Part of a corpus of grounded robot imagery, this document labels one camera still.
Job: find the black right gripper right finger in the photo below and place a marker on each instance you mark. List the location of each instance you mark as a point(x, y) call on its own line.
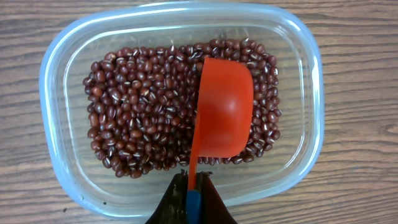
point(213, 210)

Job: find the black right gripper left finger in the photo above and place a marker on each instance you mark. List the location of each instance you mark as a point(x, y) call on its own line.
point(171, 209)

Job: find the red measuring scoop blue handle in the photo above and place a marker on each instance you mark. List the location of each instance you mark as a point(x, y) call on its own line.
point(222, 125)

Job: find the clear plastic container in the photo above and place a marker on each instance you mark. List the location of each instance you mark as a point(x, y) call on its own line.
point(64, 102)

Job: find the red beans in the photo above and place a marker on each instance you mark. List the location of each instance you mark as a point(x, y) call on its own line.
point(143, 104)

